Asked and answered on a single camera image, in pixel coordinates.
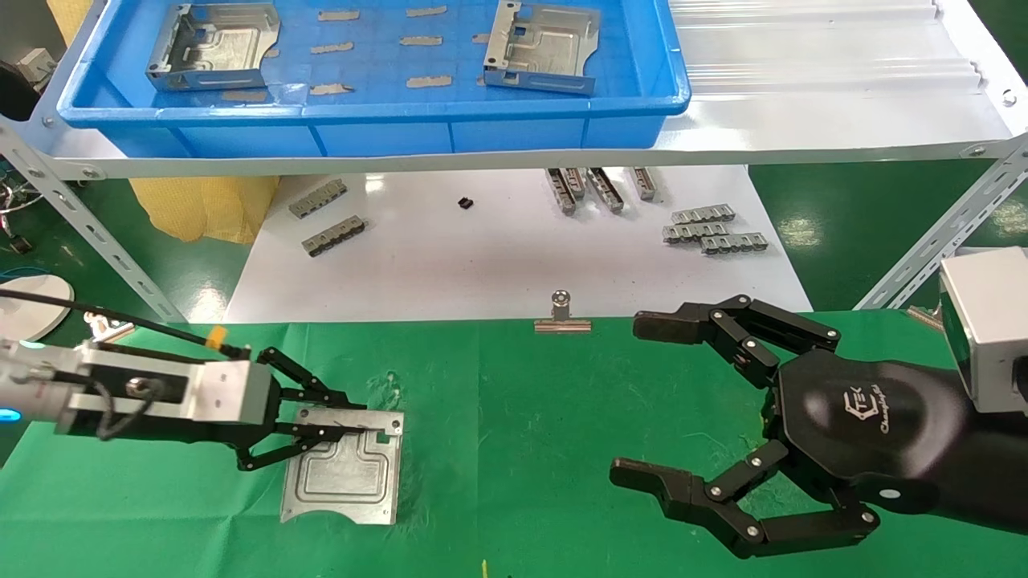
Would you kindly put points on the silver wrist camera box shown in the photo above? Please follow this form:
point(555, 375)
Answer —
point(233, 392)
point(992, 321)

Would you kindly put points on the white round disc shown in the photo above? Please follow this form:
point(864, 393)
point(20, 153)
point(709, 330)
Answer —
point(36, 309)

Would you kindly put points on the green table cloth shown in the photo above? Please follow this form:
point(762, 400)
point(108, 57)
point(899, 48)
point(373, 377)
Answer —
point(522, 449)

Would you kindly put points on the silver sheet metal bracket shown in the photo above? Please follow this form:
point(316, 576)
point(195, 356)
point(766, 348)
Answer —
point(345, 482)
point(217, 48)
point(546, 52)

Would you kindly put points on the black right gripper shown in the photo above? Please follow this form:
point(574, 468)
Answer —
point(867, 425)

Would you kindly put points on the yellow foam bag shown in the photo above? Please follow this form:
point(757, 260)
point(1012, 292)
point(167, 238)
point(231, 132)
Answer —
point(201, 209)

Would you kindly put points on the silver binder clip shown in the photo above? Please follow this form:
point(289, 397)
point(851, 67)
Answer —
point(108, 327)
point(925, 318)
point(562, 325)

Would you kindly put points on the small gray box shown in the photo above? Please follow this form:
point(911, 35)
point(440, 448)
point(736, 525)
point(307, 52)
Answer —
point(36, 66)

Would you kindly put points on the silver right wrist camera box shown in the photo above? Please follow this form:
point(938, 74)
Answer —
point(992, 321)

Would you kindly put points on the gray toothed metal strip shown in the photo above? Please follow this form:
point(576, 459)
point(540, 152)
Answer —
point(695, 233)
point(333, 236)
point(317, 198)
point(735, 243)
point(703, 214)

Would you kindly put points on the blue plastic bin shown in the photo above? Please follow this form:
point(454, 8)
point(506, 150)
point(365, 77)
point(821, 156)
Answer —
point(385, 132)

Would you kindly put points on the white metal shelf rack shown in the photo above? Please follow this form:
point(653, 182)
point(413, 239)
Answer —
point(803, 80)

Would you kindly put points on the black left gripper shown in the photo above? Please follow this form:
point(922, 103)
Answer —
point(177, 433)

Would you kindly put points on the gray metal channel bar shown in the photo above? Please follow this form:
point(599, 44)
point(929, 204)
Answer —
point(560, 193)
point(575, 181)
point(605, 189)
point(644, 183)

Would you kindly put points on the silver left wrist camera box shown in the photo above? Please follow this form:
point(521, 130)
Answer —
point(233, 392)

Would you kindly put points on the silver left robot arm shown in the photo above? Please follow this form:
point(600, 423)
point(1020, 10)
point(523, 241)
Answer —
point(32, 377)

